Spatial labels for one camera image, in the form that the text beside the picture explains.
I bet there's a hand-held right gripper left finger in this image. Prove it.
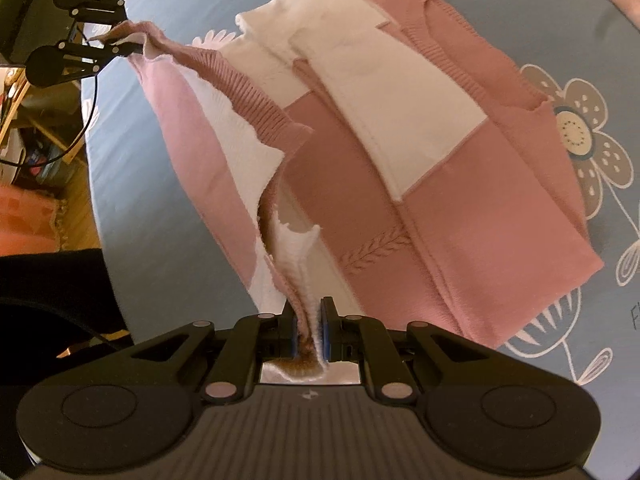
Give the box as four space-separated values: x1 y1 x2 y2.
131 300 302 403

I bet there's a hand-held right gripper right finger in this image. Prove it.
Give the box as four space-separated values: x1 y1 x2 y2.
318 296 488 403

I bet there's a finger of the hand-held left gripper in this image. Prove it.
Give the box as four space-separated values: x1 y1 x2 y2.
60 40 147 77
72 0 132 28

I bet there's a pink and white sweater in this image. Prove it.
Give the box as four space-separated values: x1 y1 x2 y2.
85 0 606 386

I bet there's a wooden shelf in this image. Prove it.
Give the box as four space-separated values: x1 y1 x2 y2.
0 67 90 191

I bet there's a blue floral bed sheet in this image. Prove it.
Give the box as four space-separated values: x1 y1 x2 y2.
75 0 640 476

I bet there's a person's dark clothing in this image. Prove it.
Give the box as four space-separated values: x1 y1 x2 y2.
0 247 135 480

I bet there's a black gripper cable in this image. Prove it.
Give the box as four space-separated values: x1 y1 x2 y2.
0 65 101 167

